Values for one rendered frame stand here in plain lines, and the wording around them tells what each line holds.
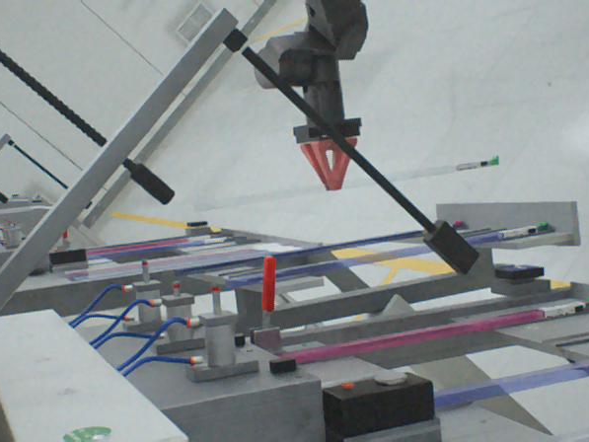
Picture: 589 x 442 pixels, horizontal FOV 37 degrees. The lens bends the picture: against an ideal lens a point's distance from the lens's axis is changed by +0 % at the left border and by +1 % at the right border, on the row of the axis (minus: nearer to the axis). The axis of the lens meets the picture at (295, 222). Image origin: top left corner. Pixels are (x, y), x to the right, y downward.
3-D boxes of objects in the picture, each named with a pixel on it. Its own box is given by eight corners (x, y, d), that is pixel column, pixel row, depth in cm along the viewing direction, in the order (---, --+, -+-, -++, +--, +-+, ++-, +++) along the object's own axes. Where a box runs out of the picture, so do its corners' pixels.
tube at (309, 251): (458, 229, 151) (457, 222, 151) (462, 229, 149) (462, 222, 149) (175, 276, 130) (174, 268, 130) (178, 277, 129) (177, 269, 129)
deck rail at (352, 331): (569, 331, 119) (566, 285, 119) (579, 333, 117) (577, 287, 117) (23, 435, 91) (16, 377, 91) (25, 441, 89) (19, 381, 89)
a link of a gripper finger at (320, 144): (322, 192, 124) (315, 126, 123) (301, 193, 130) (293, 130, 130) (364, 186, 127) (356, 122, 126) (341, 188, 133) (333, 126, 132)
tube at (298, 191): (494, 165, 141) (493, 158, 141) (499, 165, 139) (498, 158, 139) (194, 211, 120) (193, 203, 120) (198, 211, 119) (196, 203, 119)
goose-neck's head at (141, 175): (173, 191, 84) (137, 161, 83) (179, 191, 83) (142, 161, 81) (162, 206, 84) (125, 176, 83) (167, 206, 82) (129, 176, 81)
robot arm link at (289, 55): (371, 28, 120) (335, -5, 125) (308, 28, 113) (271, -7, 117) (339, 101, 127) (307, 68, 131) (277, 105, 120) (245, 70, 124)
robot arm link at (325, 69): (344, 38, 126) (319, 46, 130) (308, 39, 122) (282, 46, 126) (349, 87, 127) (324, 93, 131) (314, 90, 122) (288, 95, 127)
